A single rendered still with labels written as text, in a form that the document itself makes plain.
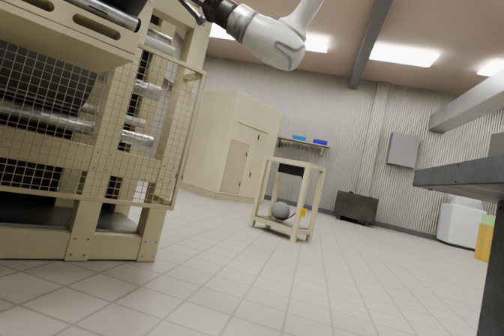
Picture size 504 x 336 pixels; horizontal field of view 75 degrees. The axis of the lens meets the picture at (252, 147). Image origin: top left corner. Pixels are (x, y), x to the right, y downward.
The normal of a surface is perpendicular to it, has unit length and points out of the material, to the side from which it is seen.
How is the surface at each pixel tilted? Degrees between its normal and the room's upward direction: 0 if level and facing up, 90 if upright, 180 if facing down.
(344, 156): 90
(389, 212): 90
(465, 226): 90
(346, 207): 90
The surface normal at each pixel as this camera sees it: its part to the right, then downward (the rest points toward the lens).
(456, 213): -0.11, -0.11
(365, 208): -0.36, -0.16
